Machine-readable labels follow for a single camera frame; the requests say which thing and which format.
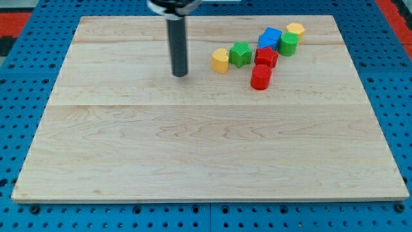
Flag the green cylinder block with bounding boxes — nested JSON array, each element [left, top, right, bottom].
[[277, 32, 299, 57]]

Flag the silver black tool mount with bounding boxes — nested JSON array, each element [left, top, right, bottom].
[[147, 0, 202, 15]]

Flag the green star block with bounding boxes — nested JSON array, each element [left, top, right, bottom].
[[229, 41, 252, 68]]

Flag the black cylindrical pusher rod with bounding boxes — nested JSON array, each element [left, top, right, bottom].
[[165, 14, 188, 77]]

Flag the blue cube block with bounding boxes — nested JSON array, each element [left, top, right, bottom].
[[263, 27, 283, 42]]

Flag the yellow heart block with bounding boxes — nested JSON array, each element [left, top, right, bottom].
[[211, 48, 229, 73]]

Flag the blue triangle block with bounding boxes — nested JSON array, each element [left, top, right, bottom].
[[257, 35, 278, 51]]

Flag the light wooden board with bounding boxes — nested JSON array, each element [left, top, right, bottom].
[[12, 15, 409, 204]]

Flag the red cylinder block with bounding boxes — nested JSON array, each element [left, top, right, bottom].
[[250, 64, 272, 90]]

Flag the yellow hexagon block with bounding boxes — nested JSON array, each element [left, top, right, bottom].
[[286, 23, 305, 43]]

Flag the red star block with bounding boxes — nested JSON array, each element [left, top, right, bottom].
[[254, 46, 279, 68]]

